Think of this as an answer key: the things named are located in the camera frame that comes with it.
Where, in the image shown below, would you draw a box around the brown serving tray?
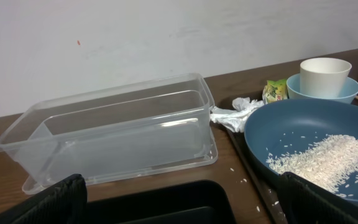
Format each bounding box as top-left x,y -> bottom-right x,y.
227,90 -> 358,224

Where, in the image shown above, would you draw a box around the yellow green snack wrapper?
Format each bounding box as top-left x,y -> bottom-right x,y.
262,79 -> 288,104

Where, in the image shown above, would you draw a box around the black plastic tray bin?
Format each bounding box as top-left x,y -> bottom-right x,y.
83,180 -> 236,224

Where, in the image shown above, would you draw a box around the cream paper cup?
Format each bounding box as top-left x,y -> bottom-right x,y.
300,57 -> 352,98

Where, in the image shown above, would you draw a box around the pile of white rice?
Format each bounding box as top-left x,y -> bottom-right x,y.
265,134 -> 358,198

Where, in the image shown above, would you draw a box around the clear plastic bin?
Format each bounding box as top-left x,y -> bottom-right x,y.
0,73 -> 218,195

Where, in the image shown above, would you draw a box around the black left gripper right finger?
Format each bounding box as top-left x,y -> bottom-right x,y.
277,172 -> 358,224

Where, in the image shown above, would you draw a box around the dark blue plate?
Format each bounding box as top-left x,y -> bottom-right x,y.
244,98 -> 358,212

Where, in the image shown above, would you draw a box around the light blue small bowl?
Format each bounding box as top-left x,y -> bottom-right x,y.
286,73 -> 358,104

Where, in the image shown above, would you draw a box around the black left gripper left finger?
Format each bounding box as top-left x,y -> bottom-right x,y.
0,174 -> 88,224

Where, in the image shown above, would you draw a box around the white tissue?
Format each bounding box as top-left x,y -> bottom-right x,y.
210,97 -> 264,133

